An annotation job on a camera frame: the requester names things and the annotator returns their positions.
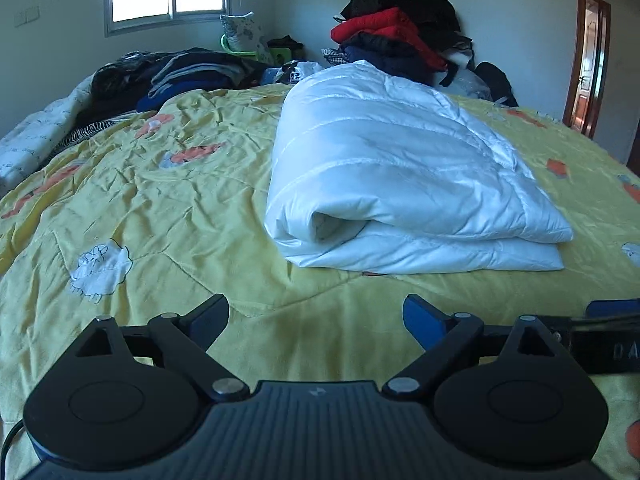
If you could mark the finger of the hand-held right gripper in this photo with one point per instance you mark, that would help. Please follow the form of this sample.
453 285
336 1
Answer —
615 308

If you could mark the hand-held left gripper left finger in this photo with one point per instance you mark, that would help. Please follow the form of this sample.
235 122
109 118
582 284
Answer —
212 317

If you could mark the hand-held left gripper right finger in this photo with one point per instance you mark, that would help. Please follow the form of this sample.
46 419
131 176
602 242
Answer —
422 320

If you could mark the white puffer jacket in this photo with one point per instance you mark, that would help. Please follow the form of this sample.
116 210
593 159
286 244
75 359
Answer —
400 170

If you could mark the pile of dark clothes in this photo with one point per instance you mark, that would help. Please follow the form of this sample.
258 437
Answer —
190 72

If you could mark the yellow printed blanket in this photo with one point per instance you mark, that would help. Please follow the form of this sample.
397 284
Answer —
150 200

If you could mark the wooden door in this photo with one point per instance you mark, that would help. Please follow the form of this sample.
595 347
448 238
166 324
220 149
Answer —
581 102

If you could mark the zebra striped cloth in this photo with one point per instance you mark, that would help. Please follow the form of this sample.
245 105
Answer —
85 132

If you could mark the clear plastic bag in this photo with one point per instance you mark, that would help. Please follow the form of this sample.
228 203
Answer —
467 85

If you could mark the black backpack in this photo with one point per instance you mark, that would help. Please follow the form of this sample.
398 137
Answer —
495 82

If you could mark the white printed quilt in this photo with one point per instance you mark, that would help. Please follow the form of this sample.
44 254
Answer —
35 130

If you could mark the navy jacket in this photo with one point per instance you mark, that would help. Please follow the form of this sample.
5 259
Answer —
395 60

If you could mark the white plastic bag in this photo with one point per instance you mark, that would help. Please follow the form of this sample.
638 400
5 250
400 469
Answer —
300 71

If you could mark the green plastic chair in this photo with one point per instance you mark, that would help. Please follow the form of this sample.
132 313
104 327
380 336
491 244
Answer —
235 50

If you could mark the green plastic stool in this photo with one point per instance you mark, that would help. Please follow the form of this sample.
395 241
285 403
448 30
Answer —
281 57

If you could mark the checkered cloth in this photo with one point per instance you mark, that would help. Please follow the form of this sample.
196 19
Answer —
332 57

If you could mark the black cloth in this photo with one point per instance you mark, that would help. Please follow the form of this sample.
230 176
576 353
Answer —
285 41

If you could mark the patterned cushion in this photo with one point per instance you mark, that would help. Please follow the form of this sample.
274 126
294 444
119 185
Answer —
245 32

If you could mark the red jacket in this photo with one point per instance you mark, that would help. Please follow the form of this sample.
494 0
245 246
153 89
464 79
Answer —
380 25

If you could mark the window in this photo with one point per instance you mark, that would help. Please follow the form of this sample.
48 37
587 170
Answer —
145 2

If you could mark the wooden door frame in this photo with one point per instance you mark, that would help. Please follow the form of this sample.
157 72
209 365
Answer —
602 60

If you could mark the white wall switch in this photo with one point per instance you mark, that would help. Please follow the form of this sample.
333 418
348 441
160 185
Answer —
27 16

